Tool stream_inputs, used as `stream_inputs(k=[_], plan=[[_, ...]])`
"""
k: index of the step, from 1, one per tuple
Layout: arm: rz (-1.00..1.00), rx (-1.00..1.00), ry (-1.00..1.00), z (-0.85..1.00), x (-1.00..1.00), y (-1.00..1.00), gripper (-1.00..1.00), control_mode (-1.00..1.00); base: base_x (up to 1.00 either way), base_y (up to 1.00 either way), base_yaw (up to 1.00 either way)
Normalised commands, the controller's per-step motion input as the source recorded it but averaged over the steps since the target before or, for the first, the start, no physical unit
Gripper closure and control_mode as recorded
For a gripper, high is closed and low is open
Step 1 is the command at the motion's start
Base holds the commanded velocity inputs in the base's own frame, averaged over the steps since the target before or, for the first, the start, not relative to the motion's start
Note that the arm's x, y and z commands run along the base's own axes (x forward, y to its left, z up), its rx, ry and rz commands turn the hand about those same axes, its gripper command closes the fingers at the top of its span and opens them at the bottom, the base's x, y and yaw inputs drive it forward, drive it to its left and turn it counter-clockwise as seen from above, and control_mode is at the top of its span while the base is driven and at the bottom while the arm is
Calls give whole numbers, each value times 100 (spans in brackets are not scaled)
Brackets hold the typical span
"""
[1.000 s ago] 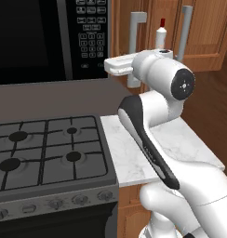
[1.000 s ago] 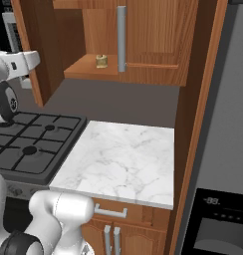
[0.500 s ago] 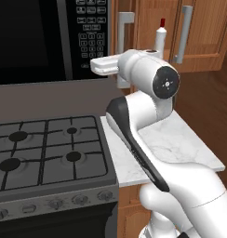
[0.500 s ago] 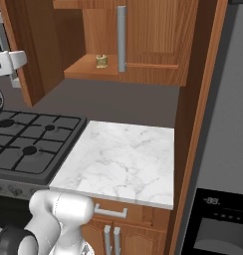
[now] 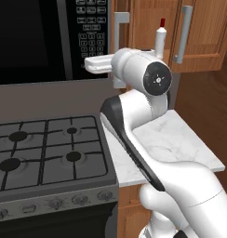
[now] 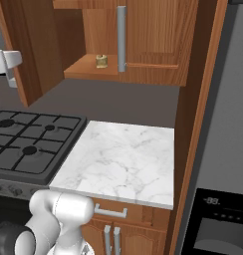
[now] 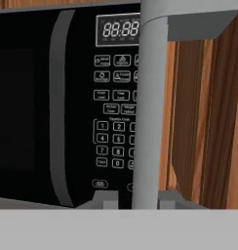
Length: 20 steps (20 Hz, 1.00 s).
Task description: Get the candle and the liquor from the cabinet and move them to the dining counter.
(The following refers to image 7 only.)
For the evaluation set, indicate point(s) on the wooden cabinet above microwave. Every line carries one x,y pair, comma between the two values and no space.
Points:
43,3

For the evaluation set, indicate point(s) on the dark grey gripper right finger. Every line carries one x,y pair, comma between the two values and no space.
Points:
171,200

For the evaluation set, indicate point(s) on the wooden cabinet door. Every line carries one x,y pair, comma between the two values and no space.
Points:
202,123

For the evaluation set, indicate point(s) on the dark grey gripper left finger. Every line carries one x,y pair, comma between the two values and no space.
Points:
104,199

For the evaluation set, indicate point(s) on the black microwave oven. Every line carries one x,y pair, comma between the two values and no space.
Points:
23,107

